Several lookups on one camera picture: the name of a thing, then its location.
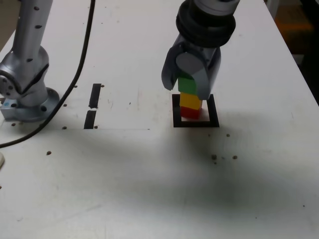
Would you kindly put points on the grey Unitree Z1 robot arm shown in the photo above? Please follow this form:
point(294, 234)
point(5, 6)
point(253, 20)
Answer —
point(27, 49)

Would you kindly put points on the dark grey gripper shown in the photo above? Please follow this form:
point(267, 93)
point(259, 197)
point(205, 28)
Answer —
point(204, 53)

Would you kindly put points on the yellow cube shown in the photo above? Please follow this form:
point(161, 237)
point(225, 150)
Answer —
point(189, 100)

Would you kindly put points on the black tape strip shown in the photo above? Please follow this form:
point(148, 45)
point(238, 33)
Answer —
point(94, 94)

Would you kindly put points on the green cube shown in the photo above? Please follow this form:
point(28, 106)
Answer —
point(187, 85)

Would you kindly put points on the red cube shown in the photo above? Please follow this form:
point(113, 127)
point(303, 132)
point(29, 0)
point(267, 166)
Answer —
point(189, 113)

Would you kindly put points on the black tape square outline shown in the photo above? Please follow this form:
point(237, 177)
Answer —
point(177, 122)

